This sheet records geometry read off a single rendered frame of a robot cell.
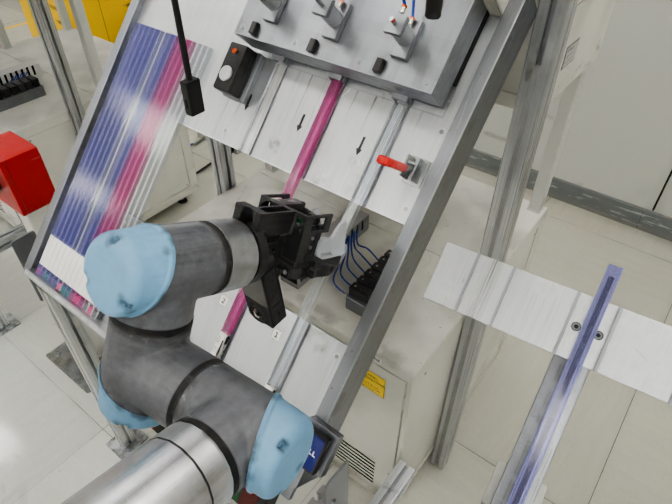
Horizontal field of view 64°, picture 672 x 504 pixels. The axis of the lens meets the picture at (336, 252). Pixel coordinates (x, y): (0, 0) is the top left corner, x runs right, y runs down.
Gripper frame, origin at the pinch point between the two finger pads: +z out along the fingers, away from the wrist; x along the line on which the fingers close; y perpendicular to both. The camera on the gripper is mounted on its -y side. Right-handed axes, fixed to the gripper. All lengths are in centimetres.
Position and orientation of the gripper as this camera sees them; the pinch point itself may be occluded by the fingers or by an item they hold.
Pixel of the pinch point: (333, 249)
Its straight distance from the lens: 74.2
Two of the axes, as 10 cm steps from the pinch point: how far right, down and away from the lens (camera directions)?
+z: 5.4, -1.2, 8.3
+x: -7.9, -4.0, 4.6
